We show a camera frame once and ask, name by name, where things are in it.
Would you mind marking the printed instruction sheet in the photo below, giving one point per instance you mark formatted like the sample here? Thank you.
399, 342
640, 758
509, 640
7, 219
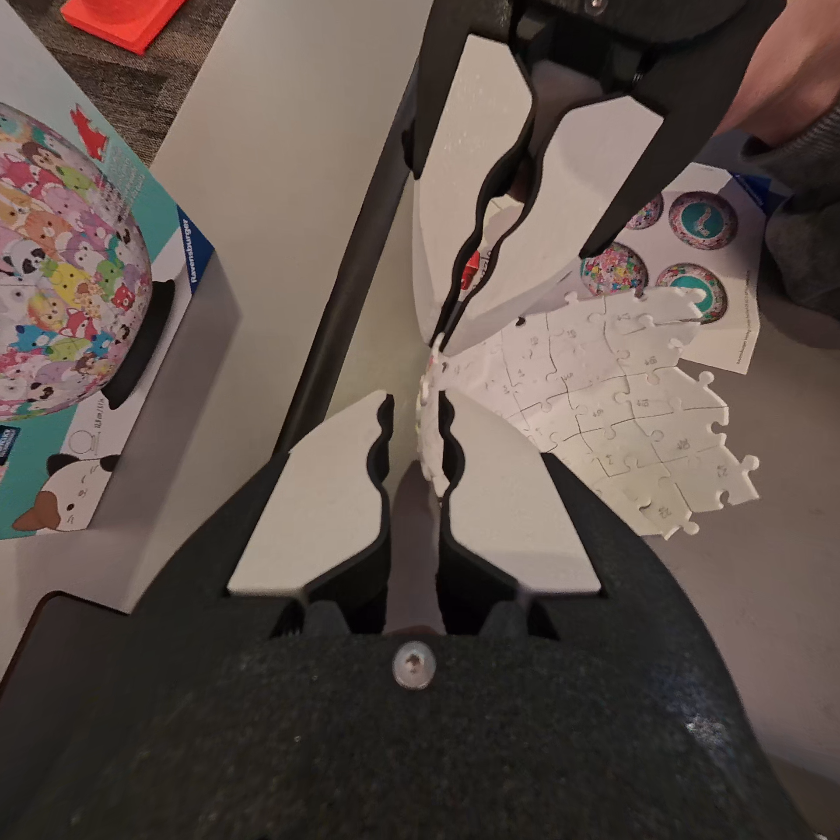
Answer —
709, 263

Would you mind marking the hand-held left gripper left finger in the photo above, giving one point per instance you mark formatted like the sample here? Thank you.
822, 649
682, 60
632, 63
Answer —
309, 519

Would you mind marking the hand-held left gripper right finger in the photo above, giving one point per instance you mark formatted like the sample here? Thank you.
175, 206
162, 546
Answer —
525, 519

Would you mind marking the colourful puzzle ball box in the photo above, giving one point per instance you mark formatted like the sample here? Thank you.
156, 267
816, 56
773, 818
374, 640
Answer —
79, 302

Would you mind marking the partly built white puzzle ball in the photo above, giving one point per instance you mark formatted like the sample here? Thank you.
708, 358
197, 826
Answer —
617, 407

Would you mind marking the orange object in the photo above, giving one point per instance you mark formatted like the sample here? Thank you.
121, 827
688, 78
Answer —
118, 20

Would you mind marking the person's right hand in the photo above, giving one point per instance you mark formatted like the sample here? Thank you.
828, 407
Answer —
788, 72

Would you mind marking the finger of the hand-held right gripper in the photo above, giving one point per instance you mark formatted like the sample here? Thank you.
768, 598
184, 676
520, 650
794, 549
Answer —
460, 118
591, 158

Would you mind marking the black mat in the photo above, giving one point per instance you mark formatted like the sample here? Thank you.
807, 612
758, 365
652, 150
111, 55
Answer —
53, 683

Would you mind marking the person's right forearm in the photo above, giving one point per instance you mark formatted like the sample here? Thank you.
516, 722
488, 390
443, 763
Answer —
807, 210

